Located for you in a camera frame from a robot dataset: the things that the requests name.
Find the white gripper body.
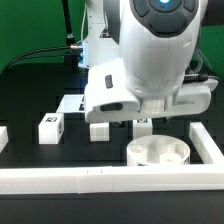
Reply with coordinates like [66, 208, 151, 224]
[84, 59, 218, 123]

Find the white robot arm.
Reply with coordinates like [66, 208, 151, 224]
[83, 0, 217, 123]

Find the white marker sheet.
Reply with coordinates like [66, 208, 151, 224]
[56, 94, 85, 113]

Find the black vertical pole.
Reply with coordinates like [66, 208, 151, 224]
[62, 0, 75, 47]

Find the black cable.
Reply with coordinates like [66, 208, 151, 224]
[3, 45, 84, 72]

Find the white U-shaped fence wall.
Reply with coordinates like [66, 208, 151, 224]
[0, 122, 224, 195]

